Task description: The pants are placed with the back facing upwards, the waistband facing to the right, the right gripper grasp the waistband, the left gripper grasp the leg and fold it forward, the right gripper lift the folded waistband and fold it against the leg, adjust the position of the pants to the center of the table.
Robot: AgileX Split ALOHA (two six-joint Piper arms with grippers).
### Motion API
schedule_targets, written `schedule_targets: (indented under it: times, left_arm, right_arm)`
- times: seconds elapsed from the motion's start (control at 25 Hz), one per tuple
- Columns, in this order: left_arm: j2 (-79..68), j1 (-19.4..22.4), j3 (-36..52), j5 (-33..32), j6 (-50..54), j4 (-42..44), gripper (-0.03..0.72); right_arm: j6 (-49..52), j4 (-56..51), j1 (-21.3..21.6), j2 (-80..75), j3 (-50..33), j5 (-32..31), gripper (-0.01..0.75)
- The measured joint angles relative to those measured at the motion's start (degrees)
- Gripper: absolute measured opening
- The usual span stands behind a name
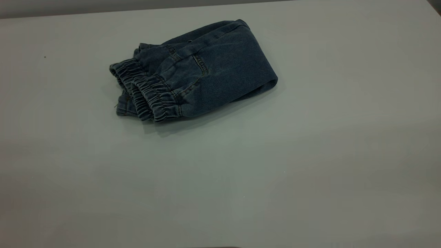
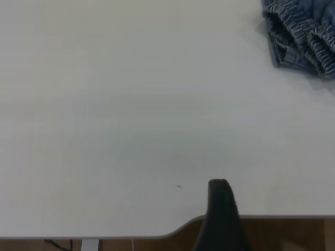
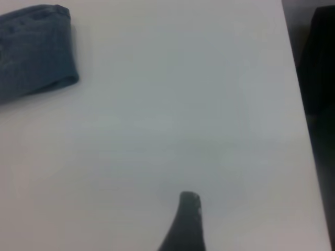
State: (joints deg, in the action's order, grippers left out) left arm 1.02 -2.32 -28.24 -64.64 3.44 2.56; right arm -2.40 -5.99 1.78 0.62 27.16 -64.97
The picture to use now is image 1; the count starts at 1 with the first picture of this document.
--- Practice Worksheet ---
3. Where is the blue denim pants basketball print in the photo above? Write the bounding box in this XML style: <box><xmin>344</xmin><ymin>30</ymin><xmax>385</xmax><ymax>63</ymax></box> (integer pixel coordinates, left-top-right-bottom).
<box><xmin>109</xmin><ymin>20</ymin><xmax>278</xmax><ymax>123</ymax></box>

